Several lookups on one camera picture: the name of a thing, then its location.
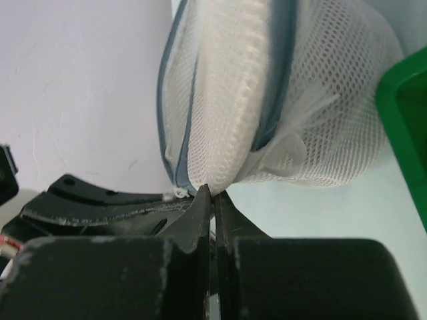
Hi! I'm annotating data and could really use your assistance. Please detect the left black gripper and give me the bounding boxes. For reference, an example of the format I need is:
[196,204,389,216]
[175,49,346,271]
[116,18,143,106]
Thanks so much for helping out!
[0,143,197,261]

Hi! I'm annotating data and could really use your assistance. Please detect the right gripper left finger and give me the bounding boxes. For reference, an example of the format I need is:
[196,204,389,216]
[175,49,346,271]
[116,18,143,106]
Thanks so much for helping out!
[1,186,211,319]

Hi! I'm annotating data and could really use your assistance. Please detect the green plastic basket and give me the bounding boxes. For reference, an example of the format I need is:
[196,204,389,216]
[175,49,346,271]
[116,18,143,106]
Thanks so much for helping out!
[375,47,426,229]

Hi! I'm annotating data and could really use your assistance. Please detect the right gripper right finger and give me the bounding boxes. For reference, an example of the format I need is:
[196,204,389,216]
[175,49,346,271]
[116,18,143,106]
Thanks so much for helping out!
[213,193,418,319]

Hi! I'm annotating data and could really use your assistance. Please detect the white mesh laundry bag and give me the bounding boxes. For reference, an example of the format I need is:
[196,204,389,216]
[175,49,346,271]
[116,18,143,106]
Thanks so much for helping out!
[157,1,403,198]

